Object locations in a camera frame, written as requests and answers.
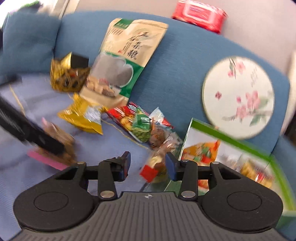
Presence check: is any green cardboard box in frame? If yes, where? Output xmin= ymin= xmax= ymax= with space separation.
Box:
xmin=162 ymin=117 xmax=296 ymax=229

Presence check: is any beige and green grain pouch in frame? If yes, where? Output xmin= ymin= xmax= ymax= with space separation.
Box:
xmin=79 ymin=18 xmax=169 ymax=107

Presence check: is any blue fabric sofa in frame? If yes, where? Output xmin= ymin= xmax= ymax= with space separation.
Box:
xmin=0 ymin=10 xmax=296 ymax=241

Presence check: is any light blue striped blanket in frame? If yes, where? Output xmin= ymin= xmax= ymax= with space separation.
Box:
xmin=0 ymin=74 xmax=185 ymax=241

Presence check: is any green snack packet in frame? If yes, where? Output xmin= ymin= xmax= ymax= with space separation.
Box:
xmin=128 ymin=107 xmax=154 ymax=143

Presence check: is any black and gold small box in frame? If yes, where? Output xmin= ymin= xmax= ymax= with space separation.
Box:
xmin=52 ymin=52 xmax=90 ymax=77

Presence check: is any red orange snack packet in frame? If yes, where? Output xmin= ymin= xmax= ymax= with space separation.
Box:
xmin=106 ymin=105 xmax=139 ymax=131

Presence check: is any white red snack packet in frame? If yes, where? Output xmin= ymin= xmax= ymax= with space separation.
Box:
xmin=149 ymin=107 xmax=174 ymax=129

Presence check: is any brown snack packet red end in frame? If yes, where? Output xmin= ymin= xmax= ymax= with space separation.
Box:
xmin=139 ymin=153 xmax=169 ymax=184

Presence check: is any round floral fan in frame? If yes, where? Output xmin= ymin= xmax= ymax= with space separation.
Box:
xmin=202 ymin=55 xmax=276 ymax=140

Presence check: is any blue cushion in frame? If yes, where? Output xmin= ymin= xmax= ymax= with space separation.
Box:
xmin=0 ymin=11 xmax=62 ymax=78

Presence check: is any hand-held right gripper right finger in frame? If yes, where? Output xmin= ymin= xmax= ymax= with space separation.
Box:
xmin=165 ymin=152 xmax=245 ymax=200

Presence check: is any brown snack packet pink band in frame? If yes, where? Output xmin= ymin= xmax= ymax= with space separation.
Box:
xmin=27 ymin=117 xmax=78 ymax=171

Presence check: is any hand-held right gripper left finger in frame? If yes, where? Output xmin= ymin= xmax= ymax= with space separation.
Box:
xmin=50 ymin=151 xmax=131 ymax=200

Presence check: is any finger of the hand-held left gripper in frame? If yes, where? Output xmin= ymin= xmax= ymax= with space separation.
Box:
xmin=0 ymin=95 xmax=66 ymax=156

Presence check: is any red tin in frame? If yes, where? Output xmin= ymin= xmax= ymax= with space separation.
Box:
xmin=171 ymin=0 xmax=229 ymax=35

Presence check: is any clear brown snack packet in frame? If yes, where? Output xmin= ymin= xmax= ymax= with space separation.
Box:
xmin=148 ymin=125 xmax=183 ymax=152

